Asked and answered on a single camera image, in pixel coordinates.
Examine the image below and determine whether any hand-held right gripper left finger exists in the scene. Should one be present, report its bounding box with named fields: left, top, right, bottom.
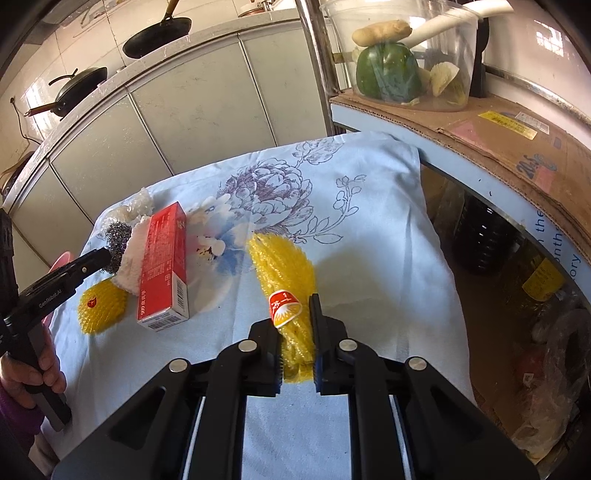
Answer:
left=53, top=318, right=283, bottom=480

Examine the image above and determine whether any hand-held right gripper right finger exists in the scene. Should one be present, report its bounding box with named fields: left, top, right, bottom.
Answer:
left=308, top=293, right=541, bottom=480

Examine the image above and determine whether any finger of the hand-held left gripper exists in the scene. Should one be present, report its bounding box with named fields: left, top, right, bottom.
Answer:
left=46, top=248, right=122, bottom=289

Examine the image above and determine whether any steel wool scrubber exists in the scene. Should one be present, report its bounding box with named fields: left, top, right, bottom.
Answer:
left=99, top=220, right=134, bottom=275

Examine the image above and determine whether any yellow foam fruit net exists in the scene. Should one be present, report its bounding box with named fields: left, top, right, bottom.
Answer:
left=78, top=278, right=129, bottom=335
left=248, top=232, right=319, bottom=385

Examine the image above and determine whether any white foam fruit net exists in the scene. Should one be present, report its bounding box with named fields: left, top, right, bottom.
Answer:
left=111, top=215, right=155, bottom=298

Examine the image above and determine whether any white plastic wrap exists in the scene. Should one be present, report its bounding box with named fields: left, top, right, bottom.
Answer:
left=104, top=187, right=154, bottom=227

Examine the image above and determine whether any red cardboard box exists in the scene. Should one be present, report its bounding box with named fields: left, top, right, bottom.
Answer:
left=137, top=202, right=190, bottom=332

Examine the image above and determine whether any person's left hand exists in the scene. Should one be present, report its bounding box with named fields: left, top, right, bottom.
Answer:
left=0, top=323, right=68, bottom=409

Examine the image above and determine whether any dark rice cooker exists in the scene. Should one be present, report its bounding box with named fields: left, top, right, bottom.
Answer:
left=0, top=152, right=33, bottom=195

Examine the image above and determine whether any floral light blue tablecloth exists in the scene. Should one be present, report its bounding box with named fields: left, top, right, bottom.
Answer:
left=41, top=130, right=476, bottom=480

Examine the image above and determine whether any black wok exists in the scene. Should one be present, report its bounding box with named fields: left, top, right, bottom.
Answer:
left=27, top=71, right=108, bottom=118

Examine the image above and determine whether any dark wok lid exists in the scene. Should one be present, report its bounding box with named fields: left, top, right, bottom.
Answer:
left=48, top=68, right=108, bottom=95

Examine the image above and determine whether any grey kitchen counter cabinet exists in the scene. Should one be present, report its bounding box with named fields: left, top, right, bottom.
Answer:
left=0, top=0, right=352, bottom=278

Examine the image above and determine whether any dark oil bottle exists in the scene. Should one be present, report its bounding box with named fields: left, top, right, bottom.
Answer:
left=455, top=194, right=522, bottom=275

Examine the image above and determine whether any yellow label bottle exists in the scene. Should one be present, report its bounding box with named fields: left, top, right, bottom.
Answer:
left=503, top=244, right=568, bottom=333

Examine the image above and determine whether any crumpled plastic bag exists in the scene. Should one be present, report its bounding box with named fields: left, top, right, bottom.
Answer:
left=512, top=309, right=591, bottom=462

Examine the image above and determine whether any black frying pan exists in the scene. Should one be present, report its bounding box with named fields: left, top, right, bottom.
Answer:
left=122, top=0, right=192, bottom=60

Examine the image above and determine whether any metal storage rack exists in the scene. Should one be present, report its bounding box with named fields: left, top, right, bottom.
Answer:
left=295, top=0, right=591, bottom=296

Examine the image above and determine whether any brown cardboard sheet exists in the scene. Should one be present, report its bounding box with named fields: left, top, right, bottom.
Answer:
left=329, top=90, right=591, bottom=245

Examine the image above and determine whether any green bell pepper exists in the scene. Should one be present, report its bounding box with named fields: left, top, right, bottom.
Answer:
left=355, top=42, right=423, bottom=103

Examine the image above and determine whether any pale cabbage piece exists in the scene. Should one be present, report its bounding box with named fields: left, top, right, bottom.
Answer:
left=429, top=62, right=467, bottom=104

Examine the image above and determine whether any ginger root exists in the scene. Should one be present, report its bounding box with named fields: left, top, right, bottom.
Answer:
left=352, top=21, right=413, bottom=47

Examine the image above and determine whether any clear plastic container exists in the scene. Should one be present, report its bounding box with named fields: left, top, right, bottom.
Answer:
left=320, top=0, right=481, bottom=112

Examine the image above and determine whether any white radish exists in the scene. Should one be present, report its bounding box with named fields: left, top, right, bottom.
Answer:
left=406, top=0, right=515, bottom=49

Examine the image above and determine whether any black power cable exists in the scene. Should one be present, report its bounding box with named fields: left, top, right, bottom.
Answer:
left=10, top=97, right=42, bottom=148

